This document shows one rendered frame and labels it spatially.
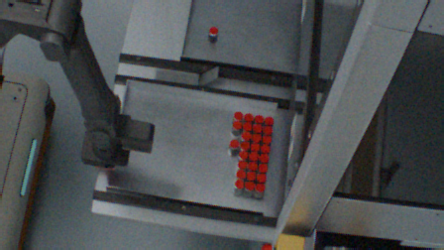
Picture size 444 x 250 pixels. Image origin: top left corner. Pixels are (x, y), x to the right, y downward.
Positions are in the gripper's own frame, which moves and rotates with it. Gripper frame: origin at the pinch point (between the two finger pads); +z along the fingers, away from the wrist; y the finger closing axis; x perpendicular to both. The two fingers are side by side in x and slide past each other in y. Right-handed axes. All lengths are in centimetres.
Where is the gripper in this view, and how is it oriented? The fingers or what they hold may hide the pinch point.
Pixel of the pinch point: (107, 165)
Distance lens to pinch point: 201.0
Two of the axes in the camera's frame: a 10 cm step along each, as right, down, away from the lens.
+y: 9.9, 1.6, 0.3
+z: -1.0, 4.2, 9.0
